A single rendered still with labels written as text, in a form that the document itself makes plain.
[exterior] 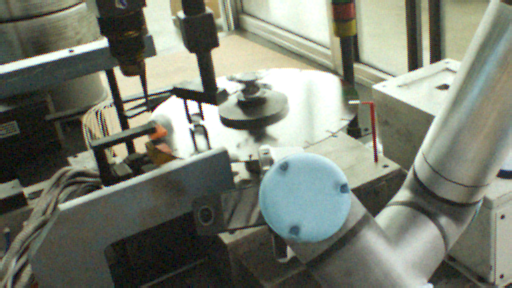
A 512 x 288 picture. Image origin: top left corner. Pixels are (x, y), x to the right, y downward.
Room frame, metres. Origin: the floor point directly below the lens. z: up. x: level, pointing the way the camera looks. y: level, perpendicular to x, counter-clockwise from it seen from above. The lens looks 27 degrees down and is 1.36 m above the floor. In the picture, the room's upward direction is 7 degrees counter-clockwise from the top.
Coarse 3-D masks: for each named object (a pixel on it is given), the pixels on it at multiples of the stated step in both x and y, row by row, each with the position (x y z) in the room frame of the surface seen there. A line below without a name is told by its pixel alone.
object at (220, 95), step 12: (204, 60) 0.86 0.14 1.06; (204, 72) 0.86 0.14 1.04; (180, 84) 0.91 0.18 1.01; (192, 84) 0.90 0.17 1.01; (204, 84) 0.86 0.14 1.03; (216, 84) 0.87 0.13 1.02; (180, 96) 0.90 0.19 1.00; (192, 96) 0.88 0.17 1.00; (204, 96) 0.86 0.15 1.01; (216, 96) 0.85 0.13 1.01; (204, 120) 0.89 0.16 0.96
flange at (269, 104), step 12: (240, 96) 0.93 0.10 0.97; (264, 96) 0.92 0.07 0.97; (276, 96) 0.94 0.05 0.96; (228, 108) 0.92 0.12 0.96; (240, 108) 0.91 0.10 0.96; (252, 108) 0.91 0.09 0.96; (264, 108) 0.90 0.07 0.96; (276, 108) 0.90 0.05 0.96; (228, 120) 0.89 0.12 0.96; (240, 120) 0.88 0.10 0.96; (252, 120) 0.88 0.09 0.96; (264, 120) 0.88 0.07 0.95
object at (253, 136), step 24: (288, 72) 1.07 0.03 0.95; (312, 72) 1.05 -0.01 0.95; (288, 96) 0.96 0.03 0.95; (312, 96) 0.95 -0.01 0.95; (336, 96) 0.94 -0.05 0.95; (168, 120) 0.93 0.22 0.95; (216, 120) 0.91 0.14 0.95; (288, 120) 0.87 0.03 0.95; (312, 120) 0.86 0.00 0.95; (336, 120) 0.85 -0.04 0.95; (168, 144) 0.84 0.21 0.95; (192, 144) 0.83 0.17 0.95; (216, 144) 0.82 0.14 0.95; (240, 144) 0.82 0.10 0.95; (264, 144) 0.81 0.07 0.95; (288, 144) 0.80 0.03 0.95; (312, 144) 0.79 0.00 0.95
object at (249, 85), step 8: (264, 72) 0.95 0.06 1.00; (232, 80) 0.95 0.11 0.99; (240, 80) 0.92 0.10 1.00; (248, 80) 0.92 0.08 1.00; (256, 80) 0.92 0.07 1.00; (232, 88) 0.90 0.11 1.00; (240, 88) 0.91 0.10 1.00; (248, 88) 0.92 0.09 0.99; (256, 88) 0.92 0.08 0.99; (264, 88) 0.91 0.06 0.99; (272, 88) 0.90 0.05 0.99; (248, 96) 0.92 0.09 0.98
